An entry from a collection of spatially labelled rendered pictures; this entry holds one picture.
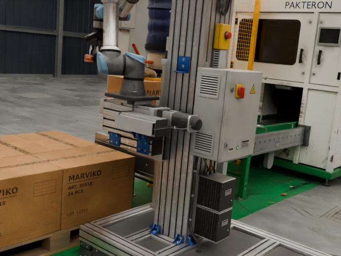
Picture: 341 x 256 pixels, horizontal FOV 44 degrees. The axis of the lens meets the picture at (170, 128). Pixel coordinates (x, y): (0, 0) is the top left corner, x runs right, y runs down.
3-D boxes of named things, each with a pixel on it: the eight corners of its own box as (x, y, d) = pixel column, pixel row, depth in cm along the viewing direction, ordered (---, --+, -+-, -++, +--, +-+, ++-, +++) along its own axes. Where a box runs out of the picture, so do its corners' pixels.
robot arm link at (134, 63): (146, 78, 238) (148, 54, 235) (122, 77, 233) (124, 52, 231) (141, 76, 249) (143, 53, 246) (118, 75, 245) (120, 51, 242)
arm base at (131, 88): (150, 96, 244) (152, 78, 242) (132, 96, 233) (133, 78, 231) (132, 92, 254) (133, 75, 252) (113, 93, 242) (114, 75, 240)
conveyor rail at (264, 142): (298, 143, 476) (301, 126, 473) (303, 144, 473) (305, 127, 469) (152, 177, 306) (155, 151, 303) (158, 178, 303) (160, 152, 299)
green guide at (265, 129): (293, 128, 479) (294, 120, 477) (302, 130, 472) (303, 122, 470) (206, 143, 361) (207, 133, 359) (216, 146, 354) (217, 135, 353)
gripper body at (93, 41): (106, 47, 288) (108, 29, 286) (96, 46, 282) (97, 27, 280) (100, 46, 293) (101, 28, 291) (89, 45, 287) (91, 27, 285)
